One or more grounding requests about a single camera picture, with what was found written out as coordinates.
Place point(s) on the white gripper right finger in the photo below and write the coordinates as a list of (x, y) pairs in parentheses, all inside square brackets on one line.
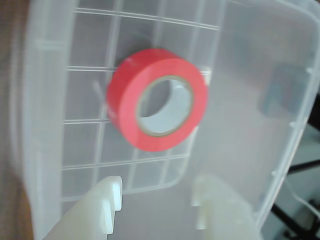
[(225, 215)]

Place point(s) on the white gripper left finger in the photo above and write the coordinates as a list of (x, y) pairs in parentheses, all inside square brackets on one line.
[(87, 212)]

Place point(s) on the red tape roll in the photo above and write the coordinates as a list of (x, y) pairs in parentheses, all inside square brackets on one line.
[(125, 105)]

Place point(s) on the clear plastic storage box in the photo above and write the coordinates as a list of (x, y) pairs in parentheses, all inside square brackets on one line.
[(237, 62)]

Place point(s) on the black furniture leg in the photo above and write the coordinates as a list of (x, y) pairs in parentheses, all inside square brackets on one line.
[(281, 216)]

